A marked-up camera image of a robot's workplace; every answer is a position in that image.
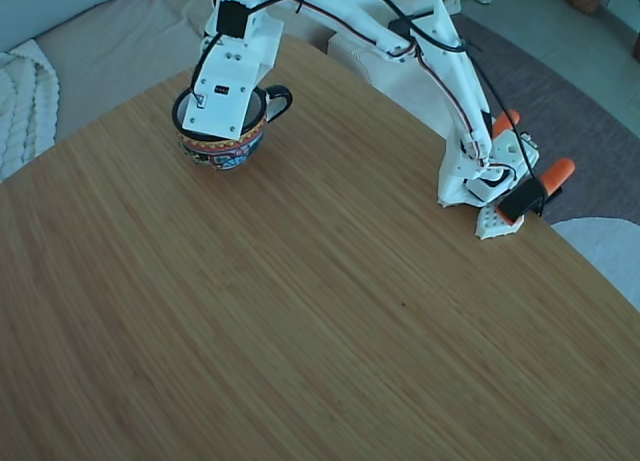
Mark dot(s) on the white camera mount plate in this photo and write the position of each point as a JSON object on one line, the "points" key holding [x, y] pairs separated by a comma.
{"points": [[220, 96]]}

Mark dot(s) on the colourful patterned ceramic cup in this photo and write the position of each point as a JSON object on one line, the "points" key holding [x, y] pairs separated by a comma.
{"points": [[225, 156]]}

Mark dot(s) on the white round seat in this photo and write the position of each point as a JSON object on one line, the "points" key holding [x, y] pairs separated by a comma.
{"points": [[605, 251]]}

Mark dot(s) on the white cushioned ottoman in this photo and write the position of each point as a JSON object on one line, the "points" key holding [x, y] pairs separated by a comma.
{"points": [[400, 86]]}

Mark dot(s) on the beige sofa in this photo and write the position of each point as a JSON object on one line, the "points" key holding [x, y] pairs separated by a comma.
{"points": [[125, 41]]}

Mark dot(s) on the orange table clamp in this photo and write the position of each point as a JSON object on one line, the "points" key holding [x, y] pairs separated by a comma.
{"points": [[557, 173], [505, 121]]}

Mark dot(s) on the white knitted blanket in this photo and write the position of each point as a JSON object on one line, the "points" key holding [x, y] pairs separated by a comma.
{"points": [[22, 111]]}

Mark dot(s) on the grey rug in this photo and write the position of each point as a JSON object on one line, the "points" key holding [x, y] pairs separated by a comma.
{"points": [[600, 146]]}

